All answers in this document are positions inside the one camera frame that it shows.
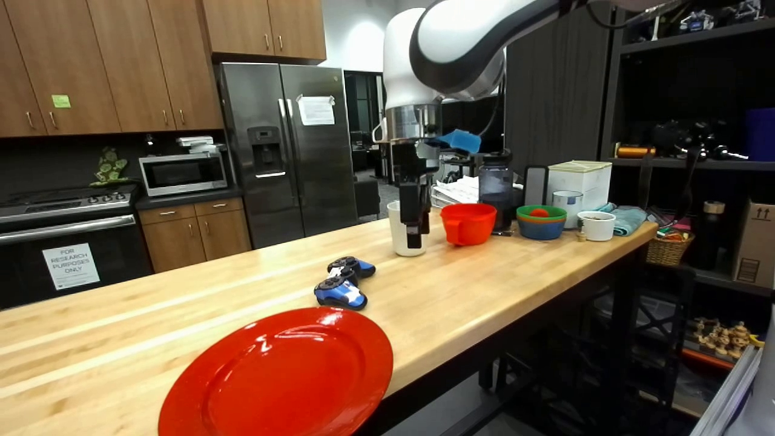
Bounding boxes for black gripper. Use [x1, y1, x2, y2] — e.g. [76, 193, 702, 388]
[393, 140, 435, 250]

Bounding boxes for red ball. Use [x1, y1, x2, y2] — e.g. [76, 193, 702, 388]
[531, 208, 549, 219]

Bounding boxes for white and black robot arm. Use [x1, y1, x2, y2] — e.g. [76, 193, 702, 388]
[379, 0, 679, 250]

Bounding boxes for stacked blue green bowl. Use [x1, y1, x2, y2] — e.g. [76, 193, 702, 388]
[515, 207, 567, 239]

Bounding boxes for blue cloth on wrist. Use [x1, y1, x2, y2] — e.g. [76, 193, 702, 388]
[430, 129, 482, 155]

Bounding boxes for tall white cup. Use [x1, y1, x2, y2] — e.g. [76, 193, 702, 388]
[386, 201, 423, 256]

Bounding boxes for red plastic cup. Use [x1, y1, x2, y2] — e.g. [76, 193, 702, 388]
[441, 203, 497, 247]

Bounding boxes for black monitor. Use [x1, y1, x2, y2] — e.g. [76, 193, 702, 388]
[444, 98, 503, 152]

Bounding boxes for stainless steel refrigerator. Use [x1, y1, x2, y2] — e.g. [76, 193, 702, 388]
[215, 60, 356, 247]

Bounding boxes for blue black game controller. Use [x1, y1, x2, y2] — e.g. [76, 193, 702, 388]
[315, 256, 376, 311]

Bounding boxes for white storage box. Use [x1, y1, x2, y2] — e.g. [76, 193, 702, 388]
[548, 159, 612, 208]

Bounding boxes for small white ceramic cup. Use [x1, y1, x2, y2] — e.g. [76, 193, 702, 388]
[578, 211, 614, 243]

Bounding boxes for silver microwave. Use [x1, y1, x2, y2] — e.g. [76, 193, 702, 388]
[138, 155, 228, 196]

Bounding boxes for teal cloth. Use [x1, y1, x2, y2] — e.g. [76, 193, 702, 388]
[612, 207, 646, 238]

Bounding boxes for large red plate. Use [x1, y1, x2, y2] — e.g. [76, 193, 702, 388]
[157, 307, 393, 436]

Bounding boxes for brown lower cabinet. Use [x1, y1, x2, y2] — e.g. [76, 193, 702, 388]
[138, 199, 252, 271]

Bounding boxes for wicker basket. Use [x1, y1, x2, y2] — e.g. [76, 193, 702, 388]
[646, 238, 691, 266]

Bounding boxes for green potted plant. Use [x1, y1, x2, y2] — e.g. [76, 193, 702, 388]
[91, 149, 128, 187]

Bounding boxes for cardboard box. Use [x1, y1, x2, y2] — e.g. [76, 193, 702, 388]
[731, 201, 775, 288]

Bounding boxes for brown upper cabinets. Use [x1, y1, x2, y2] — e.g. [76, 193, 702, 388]
[0, 0, 327, 138]

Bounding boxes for black stove oven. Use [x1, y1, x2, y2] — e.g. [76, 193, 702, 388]
[0, 187, 153, 311]

